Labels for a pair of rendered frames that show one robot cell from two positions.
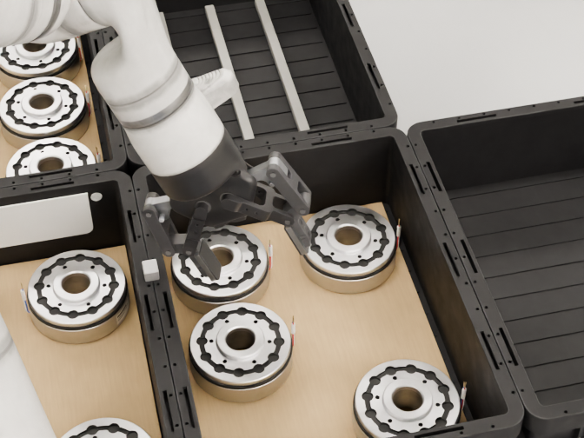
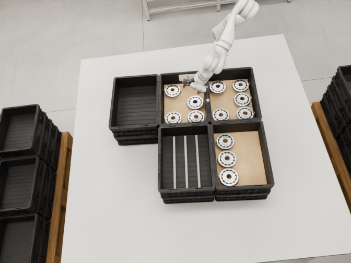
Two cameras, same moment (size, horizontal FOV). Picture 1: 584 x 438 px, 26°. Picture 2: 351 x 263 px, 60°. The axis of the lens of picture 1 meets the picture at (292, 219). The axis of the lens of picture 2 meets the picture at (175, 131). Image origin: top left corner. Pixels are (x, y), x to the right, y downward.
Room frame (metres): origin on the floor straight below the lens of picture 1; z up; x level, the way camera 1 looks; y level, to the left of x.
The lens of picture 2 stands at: (1.87, 0.31, 2.44)
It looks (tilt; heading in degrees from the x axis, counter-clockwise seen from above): 60 degrees down; 201
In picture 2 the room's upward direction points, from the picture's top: 10 degrees counter-clockwise
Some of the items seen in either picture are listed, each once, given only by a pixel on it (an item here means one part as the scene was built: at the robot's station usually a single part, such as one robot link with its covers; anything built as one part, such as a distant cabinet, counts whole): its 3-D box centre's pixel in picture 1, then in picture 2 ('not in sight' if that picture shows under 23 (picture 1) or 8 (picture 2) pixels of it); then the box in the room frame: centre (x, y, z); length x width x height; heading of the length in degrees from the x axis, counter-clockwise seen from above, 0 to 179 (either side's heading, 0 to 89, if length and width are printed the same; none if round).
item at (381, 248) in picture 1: (348, 239); (173, 118); (0.92, -0.06, 0.86); 0.10 x 0.10 x 0.01
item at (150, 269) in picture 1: (150, 270); not in sight; (0.81, 0.14, 0.94); 0.02 x 0.01 x 0.01; 13
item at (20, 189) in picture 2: not in sight; (26, 190); (1.39, -1.17, 0.31); 0.40 x 0.30 x 0.34; 17
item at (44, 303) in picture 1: (76, 287); (220, 115); (0.85, 0.22, 0.86); 0.10 x 0.10 x 0.01
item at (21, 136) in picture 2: not in sight; (30, 141); (1.01, -1.28, 0.37); 0.40 x 0.30 x 0.45; 17
